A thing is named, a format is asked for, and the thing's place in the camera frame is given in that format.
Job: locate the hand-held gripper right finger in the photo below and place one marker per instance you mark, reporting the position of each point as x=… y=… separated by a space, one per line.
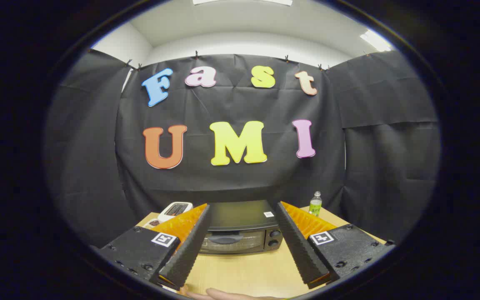
x=302 y=250

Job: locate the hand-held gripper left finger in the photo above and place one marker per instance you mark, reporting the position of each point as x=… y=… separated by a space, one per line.
x=186 y=254

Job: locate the black toaster oven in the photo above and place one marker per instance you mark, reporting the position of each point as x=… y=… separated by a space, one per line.
x=240 y=216

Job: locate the white pop-up toaster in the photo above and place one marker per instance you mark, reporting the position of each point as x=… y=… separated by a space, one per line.
x=175 y=209

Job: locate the small white plate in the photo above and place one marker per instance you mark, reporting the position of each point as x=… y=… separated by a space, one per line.
x=152 y=223

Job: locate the green drink bottle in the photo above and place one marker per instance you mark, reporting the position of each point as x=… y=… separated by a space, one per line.
x=315 y=206

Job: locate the long ceiling light panel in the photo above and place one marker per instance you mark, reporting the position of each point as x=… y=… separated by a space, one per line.
x=240 y=1

